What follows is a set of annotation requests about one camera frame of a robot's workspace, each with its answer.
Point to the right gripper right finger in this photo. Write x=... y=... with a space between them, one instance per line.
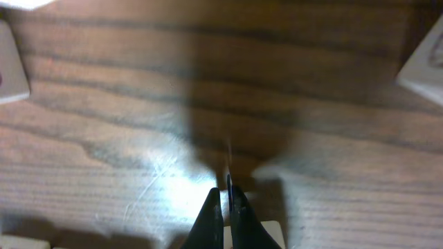
x=246 y=229

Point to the blue T block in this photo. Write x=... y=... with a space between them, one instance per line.
x=273 y=228

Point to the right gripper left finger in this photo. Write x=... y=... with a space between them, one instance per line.
x=207 y=231

